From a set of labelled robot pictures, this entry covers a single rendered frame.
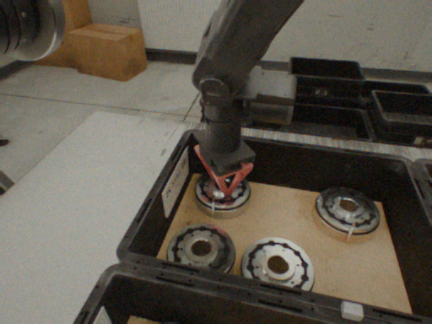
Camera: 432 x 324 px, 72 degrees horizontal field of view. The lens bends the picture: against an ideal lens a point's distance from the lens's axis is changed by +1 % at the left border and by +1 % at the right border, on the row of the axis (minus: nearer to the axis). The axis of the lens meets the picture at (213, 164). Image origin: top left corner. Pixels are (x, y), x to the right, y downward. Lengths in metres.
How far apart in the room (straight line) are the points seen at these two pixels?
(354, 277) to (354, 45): 3.03
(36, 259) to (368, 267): 0.62
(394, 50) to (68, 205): 3.21
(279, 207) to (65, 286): 0.43
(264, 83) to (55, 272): 0.54
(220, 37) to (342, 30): 3.07
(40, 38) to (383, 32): 3.11
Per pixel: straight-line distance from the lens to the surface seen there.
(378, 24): 3.40
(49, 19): 0.62
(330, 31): 3.35
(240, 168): 0.47
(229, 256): 0.45
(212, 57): 0.33
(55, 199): 0.85
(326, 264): 0.51
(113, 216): 0.75
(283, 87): 0.40
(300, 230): 0.54
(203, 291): 0.35
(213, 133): 0.44
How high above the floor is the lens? 1.24
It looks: 39 degrees down
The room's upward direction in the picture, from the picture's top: straight up
